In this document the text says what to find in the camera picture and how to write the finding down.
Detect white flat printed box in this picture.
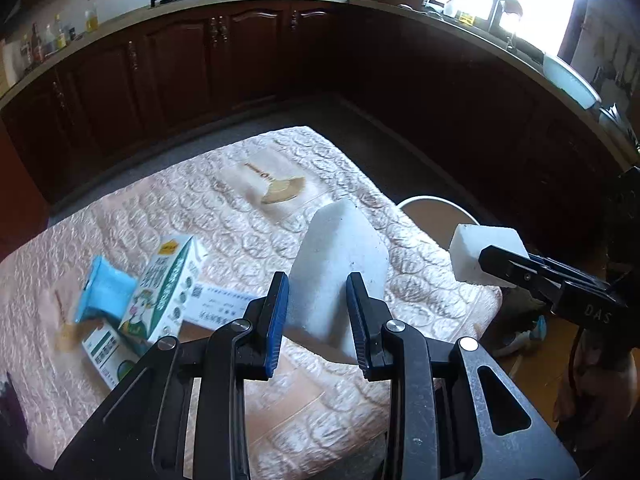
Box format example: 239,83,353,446
182,280,261,333

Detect small tan wooden utensil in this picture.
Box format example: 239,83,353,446
51,289,83,356

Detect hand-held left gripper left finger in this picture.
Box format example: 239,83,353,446
52,270,291,480

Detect steel faucet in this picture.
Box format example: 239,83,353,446
487,0,523,51

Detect pink quilted table cover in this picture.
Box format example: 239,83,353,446
0,125,503,480

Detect light blue wrapper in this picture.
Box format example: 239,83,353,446
74,255,138,325

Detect wooden comb in clear pack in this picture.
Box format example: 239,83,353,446
217,147,323,211

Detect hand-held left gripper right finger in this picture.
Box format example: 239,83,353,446
345,272,581,480

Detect white green milk carton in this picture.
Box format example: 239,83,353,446
117,235,208,346

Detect light blue basin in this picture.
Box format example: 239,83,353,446
542,52,603,108

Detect dark wooden base cabinets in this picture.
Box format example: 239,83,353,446
0,2,640,261

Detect large white foam block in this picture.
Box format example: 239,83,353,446
289,199,391,366

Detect white foam cube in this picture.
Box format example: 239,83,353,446
448,224,530,289

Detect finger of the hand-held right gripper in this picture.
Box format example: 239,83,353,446
478,245,568,307
525,251,576,275

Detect blue white shoe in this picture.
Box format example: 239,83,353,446
495,315,548,358

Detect green label box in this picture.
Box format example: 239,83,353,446
82,322,143,391

